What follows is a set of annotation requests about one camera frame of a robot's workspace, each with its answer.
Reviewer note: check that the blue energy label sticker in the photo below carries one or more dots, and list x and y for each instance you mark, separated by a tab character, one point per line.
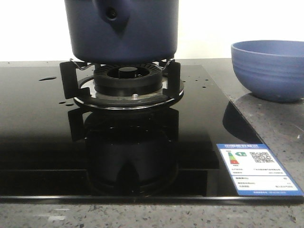
255	171

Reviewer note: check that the dark blue pot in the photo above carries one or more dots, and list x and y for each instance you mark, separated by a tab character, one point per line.
122	31

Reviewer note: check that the right gas burner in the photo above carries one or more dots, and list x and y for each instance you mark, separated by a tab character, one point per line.
122	87

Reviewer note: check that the blue ceramic bowl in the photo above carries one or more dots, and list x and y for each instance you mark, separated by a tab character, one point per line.
271	69

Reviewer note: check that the black glass gas stove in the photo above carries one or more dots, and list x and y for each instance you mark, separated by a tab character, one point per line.
53	151

